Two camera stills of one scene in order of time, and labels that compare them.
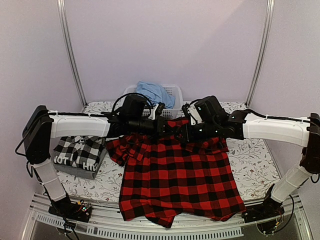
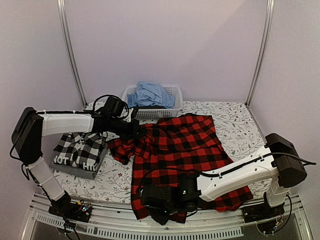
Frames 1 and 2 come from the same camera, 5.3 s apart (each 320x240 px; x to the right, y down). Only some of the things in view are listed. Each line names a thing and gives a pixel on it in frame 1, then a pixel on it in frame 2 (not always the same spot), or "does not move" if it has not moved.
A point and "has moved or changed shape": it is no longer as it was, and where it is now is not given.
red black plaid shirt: [166, 179] has moved or changed shape
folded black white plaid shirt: [82, 151] does not move
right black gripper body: [209, 130] to [162, 218]
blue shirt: [156, 93] does not move
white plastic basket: [170, 113] does not move
